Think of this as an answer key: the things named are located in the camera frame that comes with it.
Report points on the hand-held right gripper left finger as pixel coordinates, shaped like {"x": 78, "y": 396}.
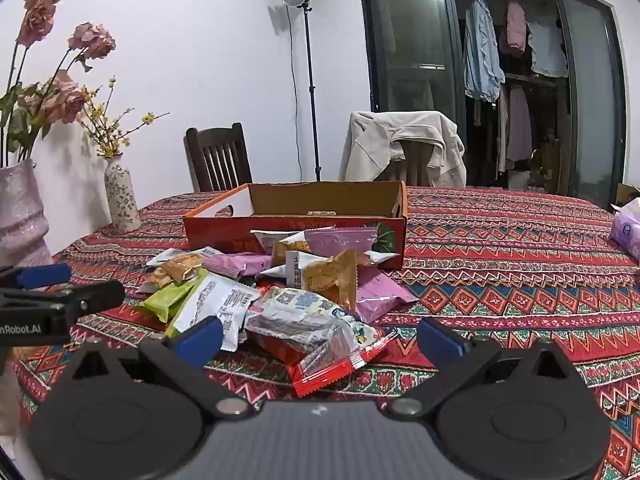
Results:
{"x": 197, "y": 342}

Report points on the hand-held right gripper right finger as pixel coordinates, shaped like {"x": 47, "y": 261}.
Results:
{"x": 440, "y": 342}

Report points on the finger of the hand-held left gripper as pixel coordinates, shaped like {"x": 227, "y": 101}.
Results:
{"x": 97, "y": 296}
{"x": 45, "y": 275}

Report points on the pile of snack packets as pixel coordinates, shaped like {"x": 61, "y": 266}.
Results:
{"x": 300, "y": 305}

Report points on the orange red cardboard box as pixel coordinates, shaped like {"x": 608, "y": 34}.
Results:
{"x": 320, "y": 200}

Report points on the large pink textured vase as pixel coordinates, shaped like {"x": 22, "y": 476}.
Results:
{"x": 20, "y": 220}

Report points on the floral ceramic vase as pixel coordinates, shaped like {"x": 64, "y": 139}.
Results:
{"x": 121, "y": 200}

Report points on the yellow blossom branches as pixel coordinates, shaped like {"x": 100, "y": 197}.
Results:
{"x": 106, "y": 150}

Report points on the pink rose bouquet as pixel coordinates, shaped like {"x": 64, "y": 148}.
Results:
{"x": 65, "y": 102}

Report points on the brown wooden chair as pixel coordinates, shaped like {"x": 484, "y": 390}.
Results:
{"x": 415, "y": 165}

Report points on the dark wooden chair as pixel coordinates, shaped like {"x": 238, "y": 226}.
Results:
{"x": 215, "y": 132}

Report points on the beige jacket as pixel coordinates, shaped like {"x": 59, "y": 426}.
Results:
{"x": 380, "y": 145}

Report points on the purple tissue pack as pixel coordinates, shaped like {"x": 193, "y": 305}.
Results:
{"x": 627, "y": 232}

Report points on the lilac hanging garment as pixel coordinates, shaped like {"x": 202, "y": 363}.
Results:
{"x": 517, "y": 125}

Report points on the brown cardboard box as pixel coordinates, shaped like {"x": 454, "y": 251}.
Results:
{"x": 627, "y": 192}

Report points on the blue hanging shirt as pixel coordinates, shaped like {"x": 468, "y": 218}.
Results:
{"x": 482, "y": 55}

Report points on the wardrobe with hanging clothes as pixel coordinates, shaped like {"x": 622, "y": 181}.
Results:
{"x": 410, "y": 35}

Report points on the pale blue hanging top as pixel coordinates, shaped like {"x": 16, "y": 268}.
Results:
{"x": 547, "y": 50}

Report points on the pink hanging garment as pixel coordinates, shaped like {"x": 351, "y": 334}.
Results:
{"x": 516, "y": 27}

